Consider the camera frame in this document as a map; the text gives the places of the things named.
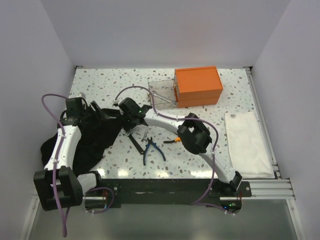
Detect small silver open-end wrench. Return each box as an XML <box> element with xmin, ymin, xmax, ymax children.
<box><xmin>141</xmin><ymin>127</ymin><xmax>149</xmax><ymax>143</ymax></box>

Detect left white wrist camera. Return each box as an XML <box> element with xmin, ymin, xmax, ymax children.
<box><xmin>75</xmin><ymin>92</ymin><xmax>86</xmax><ymax>100</ymax></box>

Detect aluminium frame rail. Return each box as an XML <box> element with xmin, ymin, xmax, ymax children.
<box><xmin>248</xmin><ymin>179</ymin><xmax>295</xmax><ymax>200</ymax></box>

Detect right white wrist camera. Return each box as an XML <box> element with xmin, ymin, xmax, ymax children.
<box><xmin>112</xmin><ymin>98</ymin><xmax>122</xmax><ymax>107</ymax></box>

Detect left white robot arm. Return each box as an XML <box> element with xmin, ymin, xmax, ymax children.
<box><xmin>33</xmin><ymin>95</ymin><xmax>120</xmax><ymax>211</ymax></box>

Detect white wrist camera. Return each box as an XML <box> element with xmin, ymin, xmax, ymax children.
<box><xmin>112</xmin><ymin>98</ymin><xmax>122</xmax><ymax>107</ymax></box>
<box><xmin>75</xmin><ymin>92</ymin><xmax>86</xmax><ymax>100</ymax></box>

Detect black drawstring fabric bag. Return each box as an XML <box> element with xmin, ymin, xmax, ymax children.
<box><xmin>40</xmin><ymin>108</ymin><xmax>122</xmax><ymax>177</ymax></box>

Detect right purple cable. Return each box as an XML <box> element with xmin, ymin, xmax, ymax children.
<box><xmin>113</xmin><ymin>85</ymin><xmax>221</xmax><ymax>215</ymax></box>

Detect white folded cloth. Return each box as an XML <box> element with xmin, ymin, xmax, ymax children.
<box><xmin>224</xmin><ymin>111</ymin><xmax>275</xmax><ymax>179</ymax></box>

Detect large silver combination wrench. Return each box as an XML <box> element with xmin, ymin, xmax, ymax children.
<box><xmin>152</xmin><ymin>91</ymin><xmax>176</xmax><ymax>105</ymax></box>

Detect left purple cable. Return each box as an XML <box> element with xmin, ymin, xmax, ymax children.
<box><xmin>41</xmin><ymin>93</ymin><xmax>115</xmax><ymax>238</ymax></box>

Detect black-handled adjustable wrench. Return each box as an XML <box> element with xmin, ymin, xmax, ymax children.
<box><xmin>124</xmin><ymin>132</ymin><xmax>145</xmax><ymax>155</ymax></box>

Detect clear acrylic drawer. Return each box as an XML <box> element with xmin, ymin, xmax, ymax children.
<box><xmin>148</xmin><ymin>79</ymin><xmax>178</xmax><ymax>110</ymax></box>

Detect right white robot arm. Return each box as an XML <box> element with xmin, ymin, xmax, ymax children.
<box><xmin>113</xmin><ymin>97</ymin><xmax>243</xmax><ymax>197</ymax></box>

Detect orange-black combination pliers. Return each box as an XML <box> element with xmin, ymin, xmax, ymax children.
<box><xmin>163</xmin><ymin>137</ymin><xmax>181</xmax><ymax>144</ymax></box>

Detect purple cable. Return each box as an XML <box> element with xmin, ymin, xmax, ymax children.
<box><xmin>41</xmin><ymin>93</ymin><xmax>115</xmax><ymax>238</ymax></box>
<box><xmin>113</xmin><ymin>85</ymin><xmax>221</xmax><ymax>215</ymax></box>

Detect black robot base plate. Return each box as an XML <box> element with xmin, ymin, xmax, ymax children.
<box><xmin>83</xmin><ymin>178</ymin><xmax>252</xmax><ymax>210</ymax></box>

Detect blue-handled cutting pliers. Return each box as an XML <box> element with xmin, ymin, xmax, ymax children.
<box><xmin>142</xmin><ymin>137</ymin><xmax>167</xmax><ymax>166</ymax></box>

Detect orange storage box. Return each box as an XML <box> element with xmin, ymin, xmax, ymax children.
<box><xmin>173</xmin><ymin>66</ymin><xmax>224</xmax><ymax>108</ymax></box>

